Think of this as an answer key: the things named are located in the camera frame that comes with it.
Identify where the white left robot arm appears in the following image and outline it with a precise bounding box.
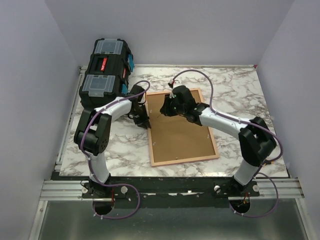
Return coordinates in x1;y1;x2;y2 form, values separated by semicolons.
73;84;151;198

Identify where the pink picture frame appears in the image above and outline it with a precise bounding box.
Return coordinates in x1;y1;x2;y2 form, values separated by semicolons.
145;91;220;167

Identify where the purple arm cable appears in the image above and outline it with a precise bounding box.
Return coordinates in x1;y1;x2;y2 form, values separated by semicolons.
82;80;151;221
167;69;283;218

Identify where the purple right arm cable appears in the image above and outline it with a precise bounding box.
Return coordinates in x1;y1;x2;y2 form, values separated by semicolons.
167;69;283;218

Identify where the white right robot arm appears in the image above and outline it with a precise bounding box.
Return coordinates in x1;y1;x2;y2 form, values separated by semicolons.
160;85;277;196

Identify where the black plastic toolbox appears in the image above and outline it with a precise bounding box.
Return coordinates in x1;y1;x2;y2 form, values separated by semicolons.
79;38;135;109

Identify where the black mounting base rail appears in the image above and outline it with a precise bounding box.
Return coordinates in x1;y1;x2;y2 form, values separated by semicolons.
82;176;260;209

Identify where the aluminium table rail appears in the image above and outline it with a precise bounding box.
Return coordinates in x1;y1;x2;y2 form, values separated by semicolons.
41;65;88;189

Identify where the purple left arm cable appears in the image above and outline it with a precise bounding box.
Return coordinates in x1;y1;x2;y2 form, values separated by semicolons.
82;80;151;221

